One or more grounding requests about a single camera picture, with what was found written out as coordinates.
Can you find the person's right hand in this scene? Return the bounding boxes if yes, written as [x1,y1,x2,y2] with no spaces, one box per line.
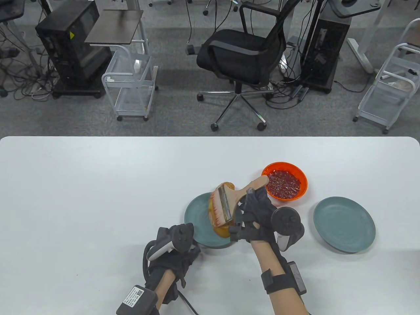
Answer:
[229,188,305,252]

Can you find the teal plate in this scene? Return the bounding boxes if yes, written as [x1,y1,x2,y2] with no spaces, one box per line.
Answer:
[184,192,243,249]
[313,196,376,254]

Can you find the person's right forearm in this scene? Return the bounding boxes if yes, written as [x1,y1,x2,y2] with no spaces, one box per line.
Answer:
[251,239,307,315]

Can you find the black round tracker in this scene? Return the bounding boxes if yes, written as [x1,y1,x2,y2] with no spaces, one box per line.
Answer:
[271,207,305,252]
[147,223,195,262]

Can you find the dark desk top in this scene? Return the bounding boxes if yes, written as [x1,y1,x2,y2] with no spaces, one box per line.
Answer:
[328,0,382,18]
[0,0,26,23]

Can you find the brown bread slice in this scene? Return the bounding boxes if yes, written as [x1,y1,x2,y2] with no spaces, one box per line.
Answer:
[208,181,235,238]

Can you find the black office chair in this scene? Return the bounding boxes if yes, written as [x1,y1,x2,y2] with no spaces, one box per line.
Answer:
[196,0,302,132]

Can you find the black cable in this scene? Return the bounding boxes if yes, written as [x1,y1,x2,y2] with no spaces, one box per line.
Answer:
[179,292,199,315]

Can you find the white wire cart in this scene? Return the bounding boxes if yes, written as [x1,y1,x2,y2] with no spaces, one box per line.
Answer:
[353,18,420,135]
[101,39,159,122]

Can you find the black computer tower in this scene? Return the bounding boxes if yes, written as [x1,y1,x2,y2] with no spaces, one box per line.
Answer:
[300,13,352,95]
[35,0,112,99]

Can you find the person's left forearm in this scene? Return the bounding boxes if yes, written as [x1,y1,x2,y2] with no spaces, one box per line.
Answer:
[154,269,176,310]

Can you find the person's left hand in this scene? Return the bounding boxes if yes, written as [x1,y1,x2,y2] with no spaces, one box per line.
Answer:
[143,223,201,286]

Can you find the wooden brush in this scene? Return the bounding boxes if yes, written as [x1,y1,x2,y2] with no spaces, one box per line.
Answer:
[210,175,270,227]

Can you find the orange bowl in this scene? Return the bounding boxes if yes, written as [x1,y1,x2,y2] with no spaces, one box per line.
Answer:
[261,162,308,201]

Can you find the white desk leg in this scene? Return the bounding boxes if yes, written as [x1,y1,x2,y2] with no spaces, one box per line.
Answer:
[347,0,391,74]

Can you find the brown side table top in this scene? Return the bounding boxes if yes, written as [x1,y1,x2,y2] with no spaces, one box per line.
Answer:
[84,9,144,45]

